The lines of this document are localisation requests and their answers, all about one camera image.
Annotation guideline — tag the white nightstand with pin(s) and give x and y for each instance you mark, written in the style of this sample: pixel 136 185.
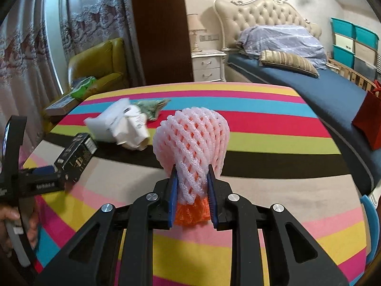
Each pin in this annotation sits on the white nightstand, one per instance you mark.
pixel 208 66

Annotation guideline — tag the red paper gift bag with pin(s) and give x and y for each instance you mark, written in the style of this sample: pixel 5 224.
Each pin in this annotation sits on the red paper gift bag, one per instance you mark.
pixel 368 118

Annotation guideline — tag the white paper cup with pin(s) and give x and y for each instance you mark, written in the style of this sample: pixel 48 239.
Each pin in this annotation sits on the white paper cup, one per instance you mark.
pixel 131 132

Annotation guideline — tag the blue chair back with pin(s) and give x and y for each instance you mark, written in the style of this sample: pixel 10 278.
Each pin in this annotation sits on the blue chair back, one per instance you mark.
pixel 373 222

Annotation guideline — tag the yellow leather armchair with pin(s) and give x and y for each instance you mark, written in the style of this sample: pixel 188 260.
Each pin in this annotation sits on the yellow leather armchair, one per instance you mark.
pixel 106 63

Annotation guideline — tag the black cardboard box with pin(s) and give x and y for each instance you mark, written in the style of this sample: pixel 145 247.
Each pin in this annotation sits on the black cardboard box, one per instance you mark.
pixel 76 156

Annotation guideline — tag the pink foam net orange core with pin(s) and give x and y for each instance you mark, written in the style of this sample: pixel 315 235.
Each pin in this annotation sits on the pink foam net orange core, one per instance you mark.
pixel 191 140

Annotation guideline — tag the pink embroidered curtain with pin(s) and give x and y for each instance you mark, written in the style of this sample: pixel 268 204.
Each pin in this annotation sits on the pink embroidered curtain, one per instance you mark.
pixel 28 82

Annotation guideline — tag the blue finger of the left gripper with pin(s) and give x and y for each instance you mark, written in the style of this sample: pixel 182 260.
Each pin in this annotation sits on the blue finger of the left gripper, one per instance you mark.
pixel 50 169

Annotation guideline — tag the table lamp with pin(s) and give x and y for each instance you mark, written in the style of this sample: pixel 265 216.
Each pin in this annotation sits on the table lamp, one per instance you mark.
pixel 195 27

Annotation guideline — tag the brown wooden door panel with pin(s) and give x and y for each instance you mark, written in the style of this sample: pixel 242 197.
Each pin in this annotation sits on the brown wooden door panel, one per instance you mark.
pixel 163 40

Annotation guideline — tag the green snack bag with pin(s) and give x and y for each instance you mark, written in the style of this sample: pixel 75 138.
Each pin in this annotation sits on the green snack bag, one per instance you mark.
pixel 80 86

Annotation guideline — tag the white plastic bag wad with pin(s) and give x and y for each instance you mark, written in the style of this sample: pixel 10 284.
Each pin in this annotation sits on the white plastic bag wad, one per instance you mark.
pixel 101 126

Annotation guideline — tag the person's left hand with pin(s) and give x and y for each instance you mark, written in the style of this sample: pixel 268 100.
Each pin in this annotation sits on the person's left hand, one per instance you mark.
pixel 12 216

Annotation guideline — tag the blue striped duvet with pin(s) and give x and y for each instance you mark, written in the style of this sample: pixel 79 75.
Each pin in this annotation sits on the blue striped duvet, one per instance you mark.
pixel 291 39

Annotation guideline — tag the white book box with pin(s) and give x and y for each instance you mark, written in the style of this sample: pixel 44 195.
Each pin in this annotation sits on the white book box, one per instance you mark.
pixel 62 106

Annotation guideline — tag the teal storage boxes stack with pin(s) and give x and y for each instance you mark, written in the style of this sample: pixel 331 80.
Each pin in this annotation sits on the teal storage boxes stack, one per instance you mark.
pixel 355 47

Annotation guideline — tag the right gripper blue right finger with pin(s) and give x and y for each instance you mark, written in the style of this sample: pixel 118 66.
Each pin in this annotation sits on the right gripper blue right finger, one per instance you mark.
pixel 213 206

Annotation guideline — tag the green wrapper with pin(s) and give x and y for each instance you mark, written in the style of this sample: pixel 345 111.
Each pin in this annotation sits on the green wrapper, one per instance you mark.
pixel 152 107

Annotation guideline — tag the blue bed mattress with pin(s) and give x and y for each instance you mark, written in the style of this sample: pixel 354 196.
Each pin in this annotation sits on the blue bed mattress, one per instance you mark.
pixel 335 100

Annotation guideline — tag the striped colourful tablecloth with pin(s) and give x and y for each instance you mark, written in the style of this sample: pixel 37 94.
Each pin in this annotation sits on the striped colourful tablecloth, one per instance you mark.
pixel 264 140

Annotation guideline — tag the cream tufted headboard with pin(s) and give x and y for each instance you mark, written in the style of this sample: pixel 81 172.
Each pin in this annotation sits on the cream tufted headboard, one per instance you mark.
pixel 236 16

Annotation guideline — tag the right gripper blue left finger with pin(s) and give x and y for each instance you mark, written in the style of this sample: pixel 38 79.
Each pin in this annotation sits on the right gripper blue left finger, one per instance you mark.
pixel 173 196

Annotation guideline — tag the striped brown pillow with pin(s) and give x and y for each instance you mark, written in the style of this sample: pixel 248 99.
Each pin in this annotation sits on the striped brown pillow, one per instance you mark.
pixel 285 61

